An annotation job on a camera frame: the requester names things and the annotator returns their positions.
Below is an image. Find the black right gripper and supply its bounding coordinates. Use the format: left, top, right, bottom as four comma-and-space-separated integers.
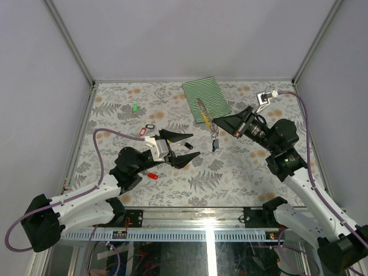
213, 106, 279, 154

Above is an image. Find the large metal keyring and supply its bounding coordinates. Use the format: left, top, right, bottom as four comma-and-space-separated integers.
197, 98, 219, 139

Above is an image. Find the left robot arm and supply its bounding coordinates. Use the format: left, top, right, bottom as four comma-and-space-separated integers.
20, 129, 200, 252

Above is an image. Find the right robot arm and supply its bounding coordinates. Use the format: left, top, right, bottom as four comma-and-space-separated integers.
213, 106, 367, 274

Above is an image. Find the green white striped cloth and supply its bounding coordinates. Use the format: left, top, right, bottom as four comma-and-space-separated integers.
182, 77, 232, 124

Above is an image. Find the red tag key lower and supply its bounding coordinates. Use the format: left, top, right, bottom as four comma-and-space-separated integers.
143, 171, 159, 180

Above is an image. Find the floral tablecloth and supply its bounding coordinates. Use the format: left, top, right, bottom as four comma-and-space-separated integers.
71, 82, 302, 207

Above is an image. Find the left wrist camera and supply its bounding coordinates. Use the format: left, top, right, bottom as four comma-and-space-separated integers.
144, 136, 170, 162

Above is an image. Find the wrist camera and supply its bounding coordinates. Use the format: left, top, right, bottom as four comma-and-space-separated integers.
144, 136, 170, 162
255, 90, 278, 114

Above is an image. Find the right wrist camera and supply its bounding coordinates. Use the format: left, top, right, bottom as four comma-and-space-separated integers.
255, 90, 278, 114

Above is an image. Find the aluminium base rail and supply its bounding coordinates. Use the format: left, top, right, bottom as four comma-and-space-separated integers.
43, 205, 328, 231

